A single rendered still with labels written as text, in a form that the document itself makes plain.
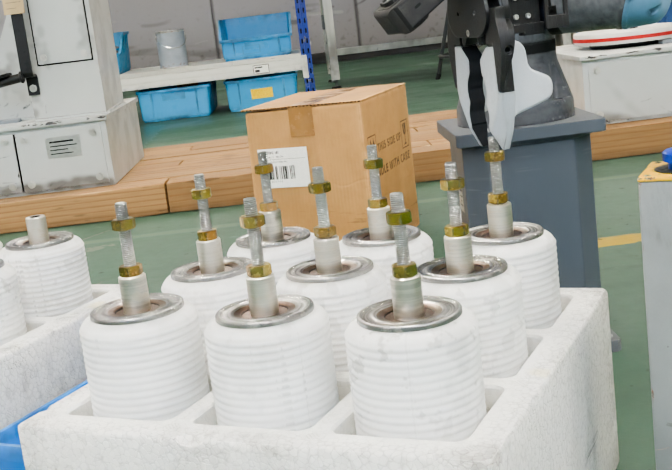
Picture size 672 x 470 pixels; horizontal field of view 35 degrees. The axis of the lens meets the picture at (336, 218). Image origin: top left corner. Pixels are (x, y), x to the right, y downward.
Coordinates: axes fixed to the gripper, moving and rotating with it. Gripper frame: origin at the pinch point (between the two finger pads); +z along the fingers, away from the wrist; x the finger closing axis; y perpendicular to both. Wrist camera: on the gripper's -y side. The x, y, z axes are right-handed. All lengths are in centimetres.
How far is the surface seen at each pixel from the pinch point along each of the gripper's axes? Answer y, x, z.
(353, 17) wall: 289, 767, 0
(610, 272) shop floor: 51, 58, 35
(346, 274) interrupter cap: -16.0, -3.7, 9.0
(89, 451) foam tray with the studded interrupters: -38.8, -4.9, 18.2
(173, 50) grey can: 69, 461, 1
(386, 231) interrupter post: -7.6, 7.2, 8.7
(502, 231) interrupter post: 0.2, -1.0, 8.8
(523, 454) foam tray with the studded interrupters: -11.3, -22.7, 19.1
